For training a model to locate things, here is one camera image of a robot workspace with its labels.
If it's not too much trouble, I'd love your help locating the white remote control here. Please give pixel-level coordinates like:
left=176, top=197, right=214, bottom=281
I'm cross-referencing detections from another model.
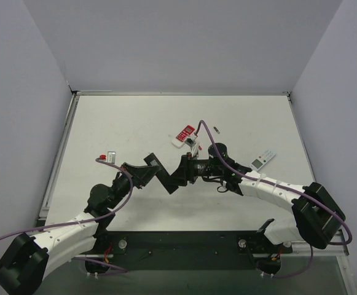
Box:
left=249, top=149, right=276, bottom=171

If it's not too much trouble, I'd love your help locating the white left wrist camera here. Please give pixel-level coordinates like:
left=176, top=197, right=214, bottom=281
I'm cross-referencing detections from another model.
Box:
left=106, top=151, right=116, bottom=164

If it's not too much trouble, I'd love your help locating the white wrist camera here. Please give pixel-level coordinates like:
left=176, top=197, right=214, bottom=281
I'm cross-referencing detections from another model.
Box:
left=185, top=138, right=200, bottom=157
left=106, top=151, right=116, bottom=164

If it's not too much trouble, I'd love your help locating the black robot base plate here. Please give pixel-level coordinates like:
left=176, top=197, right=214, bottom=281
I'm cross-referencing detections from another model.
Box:
left=87, top=230, right=292, bottom=271

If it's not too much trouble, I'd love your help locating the black remote control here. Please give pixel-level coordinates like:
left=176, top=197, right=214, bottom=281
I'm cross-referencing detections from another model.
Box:
left=144, top=153, right=179, bottom=194

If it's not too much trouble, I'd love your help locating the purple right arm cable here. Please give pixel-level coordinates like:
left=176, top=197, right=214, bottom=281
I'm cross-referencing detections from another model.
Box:
left=195, top=120, right=353, bottom=279

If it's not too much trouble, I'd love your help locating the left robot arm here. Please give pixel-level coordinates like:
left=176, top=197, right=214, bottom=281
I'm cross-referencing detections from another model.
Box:
left=0, top=163, right=161, bottom=294

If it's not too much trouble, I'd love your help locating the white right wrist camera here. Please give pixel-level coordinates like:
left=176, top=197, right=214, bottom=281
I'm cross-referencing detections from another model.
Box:
left=185, top=138, right=200, bottom=157

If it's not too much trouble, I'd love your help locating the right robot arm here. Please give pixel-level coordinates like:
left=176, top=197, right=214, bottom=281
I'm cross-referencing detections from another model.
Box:
left=170, top=143, right=345, bottom=250

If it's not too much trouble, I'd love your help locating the red and white remote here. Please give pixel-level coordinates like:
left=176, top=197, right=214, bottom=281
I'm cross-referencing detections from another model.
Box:
left=171, top=125, right=195, bottom=149

